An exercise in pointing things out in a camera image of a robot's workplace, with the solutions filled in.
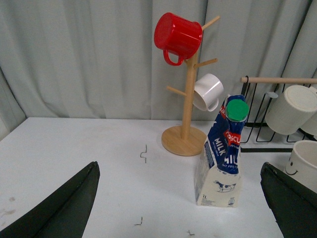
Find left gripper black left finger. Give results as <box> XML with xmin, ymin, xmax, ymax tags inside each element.
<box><xmin>0</xmin><ymin>162</ymin><xmax>100</xmax><ymax>238</ymax></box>

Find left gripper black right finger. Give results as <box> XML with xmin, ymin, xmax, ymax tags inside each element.
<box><xmin>261</xmin><ymin>162</ymin><xmax>317</xmax><ymax>238</ymax></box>

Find cream mug black handle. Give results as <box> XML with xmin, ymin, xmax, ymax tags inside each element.
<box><xmin>284</xmin><ymin>140</ymin><xmax>317</xmax><ymax>192</ymax></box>

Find blue milk carton green cap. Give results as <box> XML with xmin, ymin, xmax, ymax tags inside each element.
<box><xmin>194</xmin><ymin>95</ymin><xmax>249</xmax><ymax>207</ymax></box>

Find cream mug right on rack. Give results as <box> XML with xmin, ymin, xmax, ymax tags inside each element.
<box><xmin>298</xmin><ymin>85</ymin><xmax>317</xmax><ymax>136</ymax></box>

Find cream mug on rack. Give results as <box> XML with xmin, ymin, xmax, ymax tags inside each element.
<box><xmin>265</xmin><ymin>85</ymin><xmax>317</xmax><ymax>135</ymax></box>
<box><xmin>298</xmin><ymin>85</ymin><xmax>317</xmax><ymax>136</ymax></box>

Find cream mug left on rack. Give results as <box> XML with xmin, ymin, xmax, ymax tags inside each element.
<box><xmin>265</xmin><ymin>85</ymin><xmax>317</xmax><ymax>135</ymax></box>

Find wooden mug tree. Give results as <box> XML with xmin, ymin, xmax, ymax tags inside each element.
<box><xmin>161</xmin><ymin>15</ymin><xmax>220</xmax><ymax>157</ymax></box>

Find white mug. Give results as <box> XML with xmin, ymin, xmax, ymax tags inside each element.
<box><xmin>193</xmin><ymin>73</ymin><xmax>224</xmax><ymax>112</ymax></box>

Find red mug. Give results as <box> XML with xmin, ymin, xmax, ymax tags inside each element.
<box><xmin>154</xmin><ymin>12</ymin><xmax>203</xmax><ymax>66</ymax></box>

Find black wire cup rack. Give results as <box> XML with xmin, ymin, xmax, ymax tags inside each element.
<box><xmin>240</xmin><ymin>76</ymin><xmax>317</xmax><ymax>153</ymax></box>

